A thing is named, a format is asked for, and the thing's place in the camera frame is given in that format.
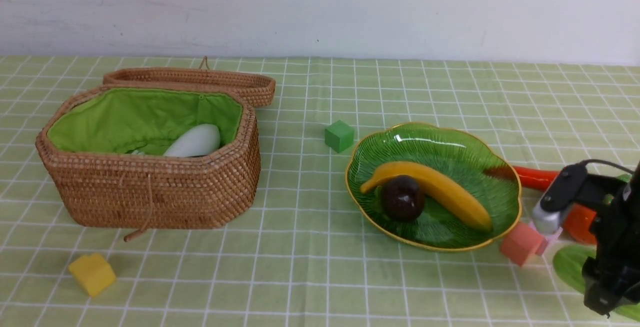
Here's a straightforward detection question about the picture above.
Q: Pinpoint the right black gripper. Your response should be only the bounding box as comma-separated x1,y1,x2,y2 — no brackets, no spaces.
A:
582,175,639,317

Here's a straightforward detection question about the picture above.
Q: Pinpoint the green bitter gourd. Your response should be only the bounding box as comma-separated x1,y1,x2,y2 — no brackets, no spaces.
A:
552,244,640,324

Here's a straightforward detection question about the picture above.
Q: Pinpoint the orange persimmon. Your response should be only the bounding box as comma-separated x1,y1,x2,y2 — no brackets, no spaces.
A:
562,204,597,246

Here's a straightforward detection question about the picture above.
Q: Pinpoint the orange red carrot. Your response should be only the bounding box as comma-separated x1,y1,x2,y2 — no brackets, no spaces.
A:
483,165,559,191

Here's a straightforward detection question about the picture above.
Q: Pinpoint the yellow banana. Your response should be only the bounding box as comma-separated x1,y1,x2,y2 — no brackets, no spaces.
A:
359,161,494,232

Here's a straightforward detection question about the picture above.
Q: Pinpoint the dark purple mangosteen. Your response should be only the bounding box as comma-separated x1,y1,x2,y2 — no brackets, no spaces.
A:
380,175,426,223

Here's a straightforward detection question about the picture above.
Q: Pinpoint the white radish with green leaves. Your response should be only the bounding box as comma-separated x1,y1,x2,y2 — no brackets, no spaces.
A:
126,123,222,158

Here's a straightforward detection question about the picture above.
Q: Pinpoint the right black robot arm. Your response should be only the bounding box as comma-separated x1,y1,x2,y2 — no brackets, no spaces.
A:
582,168,639,316

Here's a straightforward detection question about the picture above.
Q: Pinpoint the lilac foam cube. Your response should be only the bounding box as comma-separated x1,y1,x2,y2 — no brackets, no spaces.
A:
528,221,563,256

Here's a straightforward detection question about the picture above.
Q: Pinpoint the salmon pink foam cube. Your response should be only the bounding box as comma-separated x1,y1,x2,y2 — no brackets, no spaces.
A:
499,222,548,267

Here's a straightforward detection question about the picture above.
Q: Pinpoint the green leaf-shaped glass plate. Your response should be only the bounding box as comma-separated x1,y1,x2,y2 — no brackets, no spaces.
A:
344,122,523,252

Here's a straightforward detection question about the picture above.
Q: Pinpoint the green checkered tablecloth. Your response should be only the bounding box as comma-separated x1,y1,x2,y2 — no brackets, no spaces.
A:
0,55,639,327

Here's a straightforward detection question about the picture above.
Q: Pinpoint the green foam cube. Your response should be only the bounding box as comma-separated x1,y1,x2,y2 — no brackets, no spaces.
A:
324,120,355,154

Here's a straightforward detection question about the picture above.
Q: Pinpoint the woven wicker basket lid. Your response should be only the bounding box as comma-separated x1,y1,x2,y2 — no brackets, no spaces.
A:
102,57,277,108

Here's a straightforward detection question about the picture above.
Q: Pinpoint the yellow foam block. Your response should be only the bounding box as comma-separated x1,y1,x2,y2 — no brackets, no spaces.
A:
67,252,117,298

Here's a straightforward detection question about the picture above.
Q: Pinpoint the woven wicker basket green lining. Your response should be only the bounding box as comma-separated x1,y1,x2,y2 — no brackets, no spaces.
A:
35,84,262,243

